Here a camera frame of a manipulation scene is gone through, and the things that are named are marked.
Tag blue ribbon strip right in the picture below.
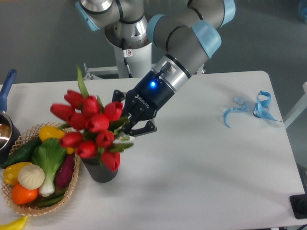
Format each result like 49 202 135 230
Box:
252 91 281 122

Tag green bok choy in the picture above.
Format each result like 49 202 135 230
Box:
32 138 66 197

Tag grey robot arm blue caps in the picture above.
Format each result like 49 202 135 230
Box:
75 0 236 140

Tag yellow squash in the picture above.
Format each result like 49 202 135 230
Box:
39 126 75 155

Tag woven wicker basket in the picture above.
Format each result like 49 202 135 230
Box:
1 122 81 217

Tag orange tangerine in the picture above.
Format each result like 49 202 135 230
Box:
11 184 38 205

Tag dark grey ribbed vase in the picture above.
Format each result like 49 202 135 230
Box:
81 157 118 183

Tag yellow banana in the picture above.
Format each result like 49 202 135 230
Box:
0 216 28 230

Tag black device at edge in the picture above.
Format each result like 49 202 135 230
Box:
289 194 307 219

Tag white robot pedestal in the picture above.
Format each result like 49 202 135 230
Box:
83 13 207 81

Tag dark green cucumber in basket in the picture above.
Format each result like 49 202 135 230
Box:
35 191 66 208

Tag white frame at right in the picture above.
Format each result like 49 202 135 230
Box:
283 82 307 129

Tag red tulip bouquet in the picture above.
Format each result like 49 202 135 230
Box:
50 68 133 172

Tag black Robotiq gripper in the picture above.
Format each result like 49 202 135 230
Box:
112 71 175 140

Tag blue handled saucepan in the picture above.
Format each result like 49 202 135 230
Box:
0 69 20 164

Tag blue ribbon strip left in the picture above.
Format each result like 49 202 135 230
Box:
223 96 249 128

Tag blue ribbon strip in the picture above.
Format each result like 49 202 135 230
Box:
252 91 281 122
223 96 249 128

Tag yellow bell pepper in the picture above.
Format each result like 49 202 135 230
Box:
3 162 32 185

